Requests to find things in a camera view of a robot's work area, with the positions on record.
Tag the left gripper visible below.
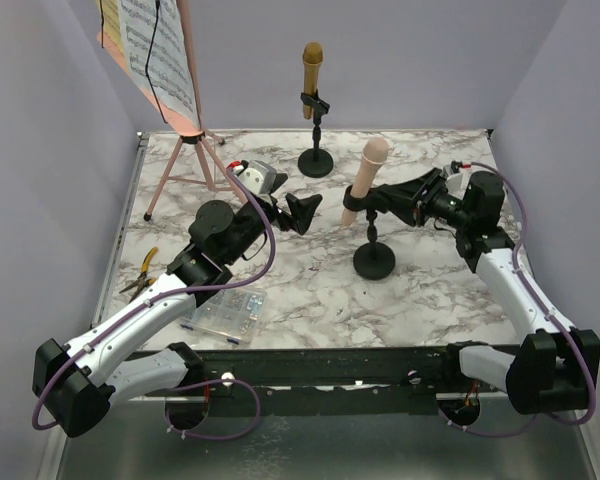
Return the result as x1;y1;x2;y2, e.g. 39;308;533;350
225;175;321;265

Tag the pink microphone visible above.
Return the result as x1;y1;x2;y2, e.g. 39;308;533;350
349;137;390;199

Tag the black mic stand with clip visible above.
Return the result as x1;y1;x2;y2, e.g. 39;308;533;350
343;185;396;280

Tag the pink music stand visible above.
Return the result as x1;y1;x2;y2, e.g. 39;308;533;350
97;0;246;221

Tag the gold microphone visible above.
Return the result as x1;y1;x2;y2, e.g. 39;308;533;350
302;42;324;97

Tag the white sheet music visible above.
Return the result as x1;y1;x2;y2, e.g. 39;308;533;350
119;0;200;136

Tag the yellow sheet music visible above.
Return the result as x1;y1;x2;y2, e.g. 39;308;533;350
96;0;124;53

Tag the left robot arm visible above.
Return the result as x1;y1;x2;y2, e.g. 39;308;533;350
32;167;322;438

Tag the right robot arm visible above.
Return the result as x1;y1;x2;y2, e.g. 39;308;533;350
370;166;600;422

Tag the clear screw organizer box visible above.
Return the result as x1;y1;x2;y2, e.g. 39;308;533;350
177;288;267;345

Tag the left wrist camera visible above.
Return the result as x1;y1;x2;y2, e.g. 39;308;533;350
229;161;277;196

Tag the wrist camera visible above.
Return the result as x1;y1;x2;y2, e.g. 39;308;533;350
229;161;277;196
442;160;472;181

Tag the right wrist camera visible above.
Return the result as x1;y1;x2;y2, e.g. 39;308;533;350
442;160;472;181

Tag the black mounting rail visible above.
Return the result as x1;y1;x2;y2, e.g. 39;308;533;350
144;344;531;419

